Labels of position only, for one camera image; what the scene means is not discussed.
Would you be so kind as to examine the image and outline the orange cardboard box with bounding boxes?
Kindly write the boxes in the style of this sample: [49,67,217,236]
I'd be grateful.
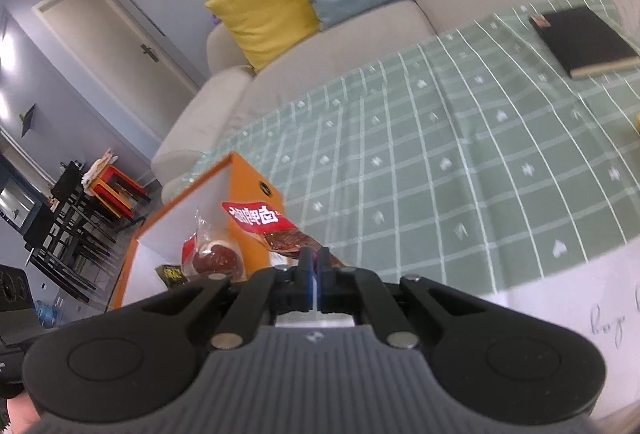
[107,152,286,312]

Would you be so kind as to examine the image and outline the blue water bottle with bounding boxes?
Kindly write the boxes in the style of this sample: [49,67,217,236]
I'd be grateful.
[34,304,60,329]

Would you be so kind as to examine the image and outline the stack of red stools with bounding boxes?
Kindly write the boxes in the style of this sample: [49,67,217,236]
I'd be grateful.
[89,164,152,221]

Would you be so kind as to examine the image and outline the clear red date packet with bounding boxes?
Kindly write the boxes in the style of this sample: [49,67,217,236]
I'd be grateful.
[181,209,246,277]

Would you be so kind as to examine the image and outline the black dining chairs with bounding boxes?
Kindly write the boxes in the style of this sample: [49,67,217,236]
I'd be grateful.
[22,161,118,307]

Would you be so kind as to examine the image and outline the green checked tablecloth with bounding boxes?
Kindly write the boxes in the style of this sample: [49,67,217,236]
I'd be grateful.
[165,0,640,297]

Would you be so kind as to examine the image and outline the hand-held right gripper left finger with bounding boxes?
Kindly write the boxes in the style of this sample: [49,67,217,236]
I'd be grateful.
[142,248,316,350]

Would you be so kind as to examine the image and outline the dark tv cabinet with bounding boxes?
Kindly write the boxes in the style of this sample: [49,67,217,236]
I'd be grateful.
[0,154,56,245]

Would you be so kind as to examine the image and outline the red clear meat snack packet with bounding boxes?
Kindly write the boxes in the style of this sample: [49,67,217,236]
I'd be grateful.
[221,201,346,272]

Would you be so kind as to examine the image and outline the beige sofa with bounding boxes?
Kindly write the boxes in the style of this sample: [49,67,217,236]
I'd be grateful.
[150,0,640,195]

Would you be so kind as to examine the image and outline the black notebook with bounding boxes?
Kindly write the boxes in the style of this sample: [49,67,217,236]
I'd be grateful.
[529,6,640,80]

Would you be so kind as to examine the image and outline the white cloth on stools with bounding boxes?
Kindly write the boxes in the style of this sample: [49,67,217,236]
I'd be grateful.
[82,153,118,187]

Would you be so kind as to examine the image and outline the white door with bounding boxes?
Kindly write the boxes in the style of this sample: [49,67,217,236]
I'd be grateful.
[32,0,201,97]

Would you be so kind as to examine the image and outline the small wall shelf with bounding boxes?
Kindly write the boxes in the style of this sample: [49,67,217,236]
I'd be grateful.
[17,104,37,137]

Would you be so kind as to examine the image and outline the dark green snack packet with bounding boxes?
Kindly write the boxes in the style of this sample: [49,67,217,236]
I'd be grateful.
[155,264,190,289]

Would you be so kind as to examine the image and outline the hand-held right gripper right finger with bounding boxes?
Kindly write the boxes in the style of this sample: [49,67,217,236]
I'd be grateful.
[316,247,493,349]

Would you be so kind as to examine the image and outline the yellow pillow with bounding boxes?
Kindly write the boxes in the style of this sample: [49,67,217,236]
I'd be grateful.
[205,0,321,71]

